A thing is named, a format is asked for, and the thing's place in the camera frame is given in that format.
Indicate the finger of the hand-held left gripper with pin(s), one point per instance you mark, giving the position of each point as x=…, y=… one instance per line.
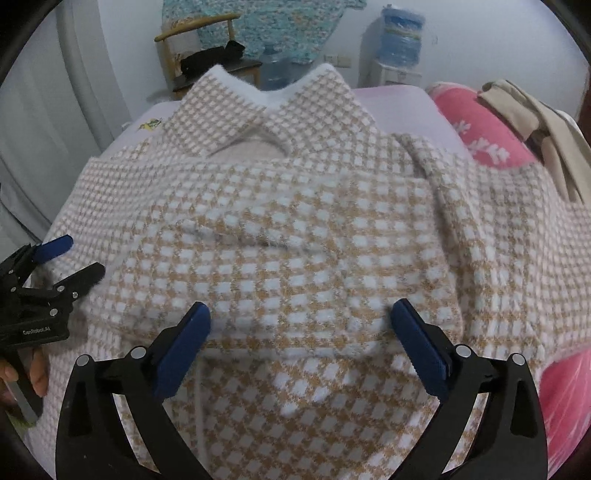
x=53, y=248
x=81, y=281

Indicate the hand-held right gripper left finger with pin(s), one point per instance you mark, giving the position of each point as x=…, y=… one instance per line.
x=182, y=355

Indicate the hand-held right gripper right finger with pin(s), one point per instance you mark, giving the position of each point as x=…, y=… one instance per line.
x=422, y=350

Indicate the tan white checked sweater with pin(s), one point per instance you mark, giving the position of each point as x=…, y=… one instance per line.
x=295, y=230

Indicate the beige clothes pile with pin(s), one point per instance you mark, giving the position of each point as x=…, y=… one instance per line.
x=554, y=138

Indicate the person's left hand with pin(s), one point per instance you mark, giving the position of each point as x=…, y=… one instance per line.
x=39, y=371

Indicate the white curtain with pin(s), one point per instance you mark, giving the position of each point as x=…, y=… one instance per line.
x=46, y=115

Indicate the pink floral blanket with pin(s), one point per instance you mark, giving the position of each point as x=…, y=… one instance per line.
x=485, y=134

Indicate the black bag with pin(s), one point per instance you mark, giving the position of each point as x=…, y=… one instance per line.
x=207, y=60

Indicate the wooden chair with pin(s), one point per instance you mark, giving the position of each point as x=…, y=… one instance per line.
x=194, y=25

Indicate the white water dispenser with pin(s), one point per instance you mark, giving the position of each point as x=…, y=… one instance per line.
x=392, y=76

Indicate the blue spare water bottle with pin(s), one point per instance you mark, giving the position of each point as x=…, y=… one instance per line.
x=276, y=69

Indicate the blue dispenser water bottle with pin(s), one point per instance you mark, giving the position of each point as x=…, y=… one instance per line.
x=401, y=39

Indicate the teal floral hanging cloth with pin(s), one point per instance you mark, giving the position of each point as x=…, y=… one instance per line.
x=286, y=27

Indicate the white wall socket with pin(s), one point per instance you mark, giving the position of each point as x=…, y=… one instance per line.
x=339, y=61

